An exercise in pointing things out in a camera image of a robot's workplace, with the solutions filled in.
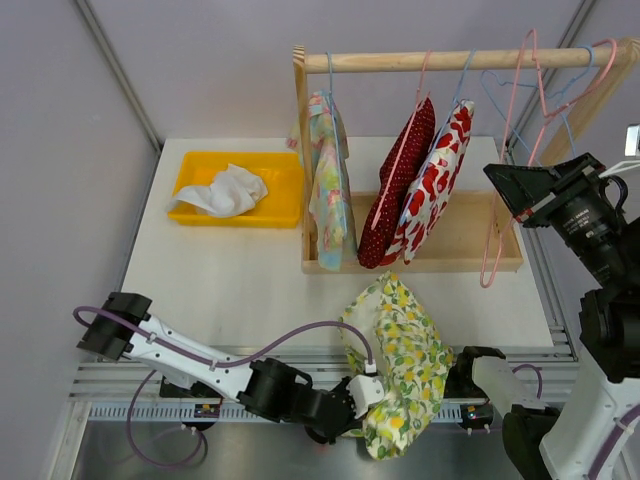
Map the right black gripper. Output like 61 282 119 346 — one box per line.
487 151 640 287

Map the red poppy print garment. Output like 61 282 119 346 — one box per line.
382 99 475 266

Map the lemon print skirt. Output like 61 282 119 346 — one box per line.
339 271 454 460

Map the white skirt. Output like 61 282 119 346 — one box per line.
168 164 268 218

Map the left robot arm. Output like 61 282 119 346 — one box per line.
73 292 384 443

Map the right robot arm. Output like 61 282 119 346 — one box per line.
445 153 639 479

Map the wooden clothes rack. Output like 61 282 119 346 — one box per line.
293 37 639 273

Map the red polka dot garment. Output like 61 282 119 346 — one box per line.
357 98 436 269

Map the pastel floral garment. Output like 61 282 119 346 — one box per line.
308 90 357 272

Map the yellow plastic tray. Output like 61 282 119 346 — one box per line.
168 152 304 228

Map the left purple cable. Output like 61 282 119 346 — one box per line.
73 305 376 371

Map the aluminium rail frame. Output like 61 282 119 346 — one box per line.
49 219 581 480

